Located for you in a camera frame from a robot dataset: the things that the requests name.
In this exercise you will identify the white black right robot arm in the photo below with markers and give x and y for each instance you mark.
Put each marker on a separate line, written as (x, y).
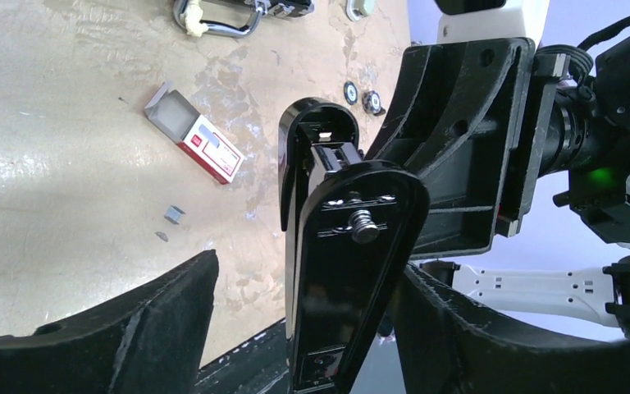
(588, 137)

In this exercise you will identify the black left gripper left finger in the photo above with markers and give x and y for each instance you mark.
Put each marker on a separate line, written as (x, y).
(147, 340)

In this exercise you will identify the blue poker chip on table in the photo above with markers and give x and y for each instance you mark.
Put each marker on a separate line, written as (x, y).
(358, 9)

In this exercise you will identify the black poker chip case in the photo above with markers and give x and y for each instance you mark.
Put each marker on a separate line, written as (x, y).
(278, 8)

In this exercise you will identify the black stapler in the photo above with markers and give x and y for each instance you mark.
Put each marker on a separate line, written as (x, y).
(350, 224)

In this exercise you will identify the small staple strip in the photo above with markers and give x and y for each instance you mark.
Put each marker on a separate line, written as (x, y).
(174, 214)

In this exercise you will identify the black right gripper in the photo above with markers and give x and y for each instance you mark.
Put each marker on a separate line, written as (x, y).
(470, 120)

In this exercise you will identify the tiny loose staple piece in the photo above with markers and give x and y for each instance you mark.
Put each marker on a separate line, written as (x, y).
(162, 236)

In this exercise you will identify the right poker chip on table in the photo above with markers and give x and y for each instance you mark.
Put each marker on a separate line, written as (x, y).
(350, 92)

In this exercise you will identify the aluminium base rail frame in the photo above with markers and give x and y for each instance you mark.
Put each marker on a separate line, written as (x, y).
(257, 365)

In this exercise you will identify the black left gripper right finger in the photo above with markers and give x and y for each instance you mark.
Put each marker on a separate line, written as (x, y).
(450, 343)

